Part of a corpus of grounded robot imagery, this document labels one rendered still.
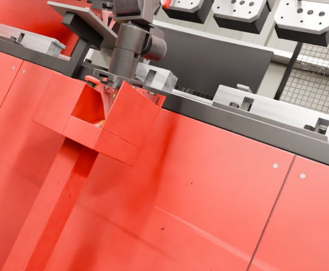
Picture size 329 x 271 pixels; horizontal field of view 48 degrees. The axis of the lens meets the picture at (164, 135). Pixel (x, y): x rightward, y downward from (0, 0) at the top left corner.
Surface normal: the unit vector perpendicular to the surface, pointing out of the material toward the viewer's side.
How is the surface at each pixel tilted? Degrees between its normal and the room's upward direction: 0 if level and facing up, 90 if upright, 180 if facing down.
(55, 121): 90
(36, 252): 90
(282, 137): 90
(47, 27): 90
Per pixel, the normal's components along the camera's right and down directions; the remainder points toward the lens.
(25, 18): 0.80, 0.31
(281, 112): -0.44, -0.28
